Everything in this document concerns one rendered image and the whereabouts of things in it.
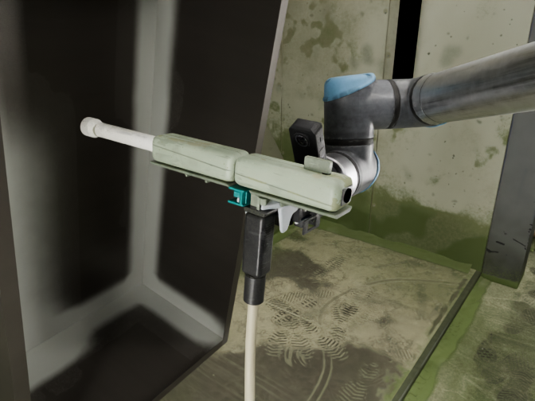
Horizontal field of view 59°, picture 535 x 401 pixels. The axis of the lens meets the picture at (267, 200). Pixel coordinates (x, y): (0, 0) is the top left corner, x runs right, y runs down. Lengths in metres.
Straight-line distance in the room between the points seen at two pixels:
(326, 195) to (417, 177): 2.14
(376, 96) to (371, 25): 1.81
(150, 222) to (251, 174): 0.85
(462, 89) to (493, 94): 0.06
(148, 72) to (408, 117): 0.65
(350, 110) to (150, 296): 0.94
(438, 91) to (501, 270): 2.01
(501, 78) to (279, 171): 0.31
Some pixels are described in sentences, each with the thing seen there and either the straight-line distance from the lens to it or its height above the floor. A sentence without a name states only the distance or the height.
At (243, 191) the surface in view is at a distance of 0.62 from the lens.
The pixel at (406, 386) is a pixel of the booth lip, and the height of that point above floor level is 0.04.
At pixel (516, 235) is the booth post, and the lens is 2.65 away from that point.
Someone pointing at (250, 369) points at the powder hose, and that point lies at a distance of 0.75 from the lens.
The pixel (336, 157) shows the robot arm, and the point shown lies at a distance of 0.81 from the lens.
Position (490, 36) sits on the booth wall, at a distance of 2.48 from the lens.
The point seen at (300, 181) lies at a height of 1.16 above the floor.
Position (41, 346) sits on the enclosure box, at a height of 0.53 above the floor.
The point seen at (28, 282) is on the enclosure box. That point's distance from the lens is 1.28.
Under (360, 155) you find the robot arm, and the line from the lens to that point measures 0.86.
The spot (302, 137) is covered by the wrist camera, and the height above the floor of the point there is 1.18.
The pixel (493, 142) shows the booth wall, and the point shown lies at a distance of 2.53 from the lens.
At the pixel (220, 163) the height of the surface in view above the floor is 1.16.
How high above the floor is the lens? 1.36
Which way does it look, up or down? 23 degrees down
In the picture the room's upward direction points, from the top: straight up
